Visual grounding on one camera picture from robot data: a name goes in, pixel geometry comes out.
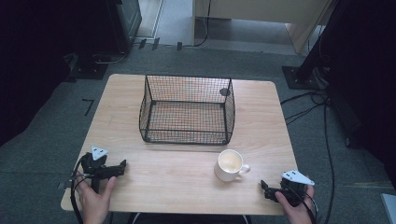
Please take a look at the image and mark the black hanging cable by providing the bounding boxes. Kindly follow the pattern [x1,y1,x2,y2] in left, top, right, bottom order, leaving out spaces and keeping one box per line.
[182,0,213,49]

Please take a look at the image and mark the person's left hand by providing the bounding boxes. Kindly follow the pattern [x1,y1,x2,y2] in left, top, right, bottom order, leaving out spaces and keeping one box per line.
[75,173,118,224]

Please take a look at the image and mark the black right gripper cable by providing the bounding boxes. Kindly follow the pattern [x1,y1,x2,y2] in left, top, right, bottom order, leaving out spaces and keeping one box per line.
[290,186,319,224]

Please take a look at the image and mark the white cup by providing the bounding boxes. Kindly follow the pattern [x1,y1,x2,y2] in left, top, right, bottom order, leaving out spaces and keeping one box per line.
[213,148,251,183]

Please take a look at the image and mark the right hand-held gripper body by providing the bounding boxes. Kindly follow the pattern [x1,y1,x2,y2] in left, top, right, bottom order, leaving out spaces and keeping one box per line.
[274,169,316,207]

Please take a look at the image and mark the black stand base plate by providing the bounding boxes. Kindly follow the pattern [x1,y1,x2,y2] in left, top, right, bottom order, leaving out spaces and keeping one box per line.
[67,53,112,80]

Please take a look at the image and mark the black floor cable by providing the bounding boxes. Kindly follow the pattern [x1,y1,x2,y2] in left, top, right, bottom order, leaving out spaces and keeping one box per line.
[279,88,336,224]

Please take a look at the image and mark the black wire mesh basket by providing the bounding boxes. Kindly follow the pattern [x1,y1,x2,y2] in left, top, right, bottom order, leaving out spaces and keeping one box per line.
[138,74,236,147]

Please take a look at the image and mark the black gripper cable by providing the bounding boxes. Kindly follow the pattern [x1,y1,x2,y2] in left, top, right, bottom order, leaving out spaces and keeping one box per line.
[290,186,319,224]
[69,154,94,224]

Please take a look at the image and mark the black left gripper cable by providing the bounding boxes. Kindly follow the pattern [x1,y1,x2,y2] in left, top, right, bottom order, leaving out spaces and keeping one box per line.
[69,154,94,224]

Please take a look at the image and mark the light wooden furniture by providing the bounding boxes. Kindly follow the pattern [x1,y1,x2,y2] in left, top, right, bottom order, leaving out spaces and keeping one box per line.
[191,0,332,54]

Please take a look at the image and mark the dark cabinet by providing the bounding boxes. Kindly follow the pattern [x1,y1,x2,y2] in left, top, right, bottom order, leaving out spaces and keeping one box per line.
[104,0,143,54]

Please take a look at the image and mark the black metal stand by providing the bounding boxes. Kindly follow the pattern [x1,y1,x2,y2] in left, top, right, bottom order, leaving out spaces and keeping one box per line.
[281,0,344,91]

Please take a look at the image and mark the white flat object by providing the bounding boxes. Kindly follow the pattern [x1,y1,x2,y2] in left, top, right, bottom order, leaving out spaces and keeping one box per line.
[379,192,396,224]

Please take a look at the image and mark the grey floor cable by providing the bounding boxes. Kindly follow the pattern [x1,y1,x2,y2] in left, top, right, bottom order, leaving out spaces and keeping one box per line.
[93,49,129,65]

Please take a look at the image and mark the person's right hand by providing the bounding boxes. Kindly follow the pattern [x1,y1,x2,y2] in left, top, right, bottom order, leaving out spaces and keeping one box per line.
[275,185,316,224]

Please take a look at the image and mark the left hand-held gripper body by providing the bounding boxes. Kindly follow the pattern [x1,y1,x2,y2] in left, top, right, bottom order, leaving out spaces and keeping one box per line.
[80,146,110,194]

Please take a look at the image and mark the dark curtain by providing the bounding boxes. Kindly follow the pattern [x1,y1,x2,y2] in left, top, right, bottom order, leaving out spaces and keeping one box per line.
[323,0,396,188]
[0,0,108,147]

